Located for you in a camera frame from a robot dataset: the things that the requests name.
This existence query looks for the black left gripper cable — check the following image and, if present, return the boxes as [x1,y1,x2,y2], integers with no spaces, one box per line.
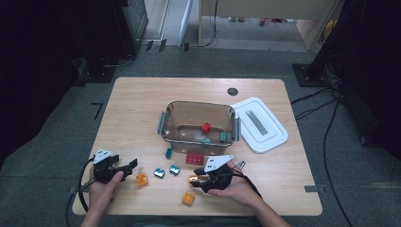
[65,157,96,227]

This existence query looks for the black angled floor tape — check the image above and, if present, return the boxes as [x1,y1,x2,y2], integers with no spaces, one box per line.
[91,101,104,121]

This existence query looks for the person's dark trousers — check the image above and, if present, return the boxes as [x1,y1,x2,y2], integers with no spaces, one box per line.
[131,216,263,227]

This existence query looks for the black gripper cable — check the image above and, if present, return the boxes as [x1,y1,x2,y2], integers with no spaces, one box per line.
[233,168,263,201]
[65,157,96,227]

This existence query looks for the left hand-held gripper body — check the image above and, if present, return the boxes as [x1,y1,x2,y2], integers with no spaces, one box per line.
[92,148,126,185]

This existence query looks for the grey tape strip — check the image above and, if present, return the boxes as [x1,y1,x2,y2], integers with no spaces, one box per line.
[68,185,91,194]
[304,184,327,193]

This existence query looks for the light wooden desk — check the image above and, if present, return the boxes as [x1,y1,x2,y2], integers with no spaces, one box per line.
[198,0,343,51]

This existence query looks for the black hanging cable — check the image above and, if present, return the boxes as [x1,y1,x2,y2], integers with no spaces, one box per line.
[201,0,219,48]

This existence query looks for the black stand base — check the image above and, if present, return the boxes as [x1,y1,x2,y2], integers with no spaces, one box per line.
[291,63,332,88]
[77,56,117,84]

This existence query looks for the white box lid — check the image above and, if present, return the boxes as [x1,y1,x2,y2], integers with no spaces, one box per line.
[231,96,289,154]

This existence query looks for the person's right hand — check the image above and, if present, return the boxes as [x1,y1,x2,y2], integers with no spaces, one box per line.
[207,160,263,210]

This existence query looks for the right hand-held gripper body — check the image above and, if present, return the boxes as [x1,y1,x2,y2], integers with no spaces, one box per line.
[201,154,235,193]

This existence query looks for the long black floor cable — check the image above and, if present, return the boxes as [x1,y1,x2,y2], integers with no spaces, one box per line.
[323,97,354,227]

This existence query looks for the person's left hand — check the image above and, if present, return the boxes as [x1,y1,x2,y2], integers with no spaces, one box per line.
[86,166,125,216]

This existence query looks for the clear brown plastic storage box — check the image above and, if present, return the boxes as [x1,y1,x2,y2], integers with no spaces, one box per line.
[156,100,242,157]

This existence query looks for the dark curtain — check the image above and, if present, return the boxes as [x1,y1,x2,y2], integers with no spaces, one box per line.
[315,0,401,162]
[0,0,127,165]

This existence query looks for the yellow object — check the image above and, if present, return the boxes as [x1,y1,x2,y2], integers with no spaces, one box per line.
[321,19,339,44]

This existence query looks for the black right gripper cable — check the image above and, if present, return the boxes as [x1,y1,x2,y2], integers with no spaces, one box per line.
[233,168,263,201]

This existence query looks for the long red brick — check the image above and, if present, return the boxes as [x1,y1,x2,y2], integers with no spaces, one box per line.
[184,153,205,166]

